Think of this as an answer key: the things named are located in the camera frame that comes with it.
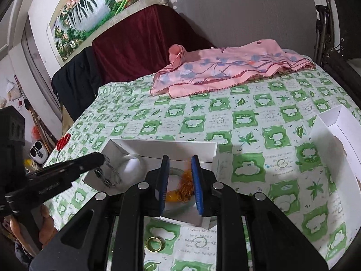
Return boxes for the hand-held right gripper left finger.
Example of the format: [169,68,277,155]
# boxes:
[30,155,170,271]

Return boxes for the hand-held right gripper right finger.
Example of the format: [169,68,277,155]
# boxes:
[191,155,329,271]

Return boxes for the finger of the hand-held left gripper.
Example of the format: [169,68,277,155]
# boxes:
[4,172,83,204]
[27,152,105,182]

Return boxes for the amber bead bracelet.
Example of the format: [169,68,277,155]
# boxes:
[166,169,195,204]

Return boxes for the silver chain bracelet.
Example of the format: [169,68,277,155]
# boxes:
[94,158,123,188]

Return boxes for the white cardboard box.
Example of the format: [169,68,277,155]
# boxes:
[83,138,220,229]

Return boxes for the gold ring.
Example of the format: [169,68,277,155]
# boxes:
[145,236,164,252]

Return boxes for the person's left hand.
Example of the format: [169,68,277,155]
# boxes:
[37,203,60,251]

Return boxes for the green jade bangle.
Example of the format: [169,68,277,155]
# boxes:
[165,167,199,213]

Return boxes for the white foot massager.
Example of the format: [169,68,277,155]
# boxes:
[30,140,47,164]

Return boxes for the white jade bangle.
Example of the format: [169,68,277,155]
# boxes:
[117,154,148,181]

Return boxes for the black jacket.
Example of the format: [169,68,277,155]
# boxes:
[51,47,103,122]

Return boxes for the green white printed bedsheet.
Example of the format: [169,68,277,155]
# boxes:
[42,69,361,271]

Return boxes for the pink floral cloth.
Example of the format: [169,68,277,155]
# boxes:
[150,40,316,99]

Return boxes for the maroon velvet cloth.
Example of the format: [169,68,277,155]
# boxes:
[92,5,216,84]

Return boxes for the white box lid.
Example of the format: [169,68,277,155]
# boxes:
[309,104,361,187]

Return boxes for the waterfall landscape painting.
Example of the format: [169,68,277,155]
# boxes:
[46,0,167,63]

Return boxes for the grey seat cushion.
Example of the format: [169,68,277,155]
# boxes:
[345,59,361,75]

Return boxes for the black folding chair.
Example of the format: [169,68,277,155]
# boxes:
[313,0,361,105]

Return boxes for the red handled scissors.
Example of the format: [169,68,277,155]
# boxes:
[56,134,72,150]

